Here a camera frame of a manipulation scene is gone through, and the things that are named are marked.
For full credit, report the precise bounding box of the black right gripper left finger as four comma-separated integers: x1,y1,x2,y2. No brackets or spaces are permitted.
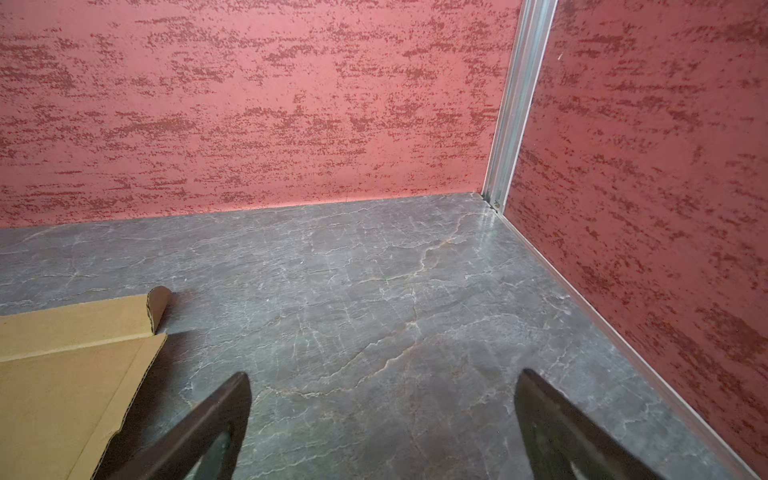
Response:
111,372,252,479

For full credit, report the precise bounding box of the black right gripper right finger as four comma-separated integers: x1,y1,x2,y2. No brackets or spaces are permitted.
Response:
514,368,660,479

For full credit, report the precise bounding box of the brown cardboard box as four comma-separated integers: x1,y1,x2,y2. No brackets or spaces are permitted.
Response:
1,286,172,479

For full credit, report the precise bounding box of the aluminium corner post right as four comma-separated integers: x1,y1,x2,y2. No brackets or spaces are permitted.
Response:
482,0,558,214

